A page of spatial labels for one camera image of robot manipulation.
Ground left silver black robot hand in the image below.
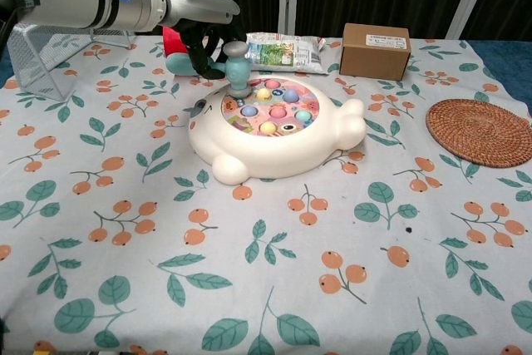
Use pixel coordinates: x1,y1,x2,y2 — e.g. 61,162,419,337
160,0,247,81

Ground teal toy hammer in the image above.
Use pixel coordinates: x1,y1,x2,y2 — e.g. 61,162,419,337
165,42,255,98

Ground white fish-shaped toy game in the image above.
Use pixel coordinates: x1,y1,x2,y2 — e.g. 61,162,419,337
186,76,367,186

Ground red tape roll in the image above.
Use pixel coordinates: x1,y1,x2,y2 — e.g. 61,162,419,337
161,26,209,59

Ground printed snack packet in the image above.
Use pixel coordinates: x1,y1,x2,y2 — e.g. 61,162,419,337
244,32,329,76

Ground silver metal mesh rack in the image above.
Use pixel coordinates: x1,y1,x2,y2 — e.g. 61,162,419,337
6,24,138,102

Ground brown cardboard box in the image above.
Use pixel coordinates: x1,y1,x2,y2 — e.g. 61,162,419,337
338,22,413,81

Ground floral printed tablecloth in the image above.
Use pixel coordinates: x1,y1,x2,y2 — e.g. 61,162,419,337
0,34,532,355

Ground round woven rattan coaster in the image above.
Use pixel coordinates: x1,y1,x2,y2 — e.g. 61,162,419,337
426,98,532,170

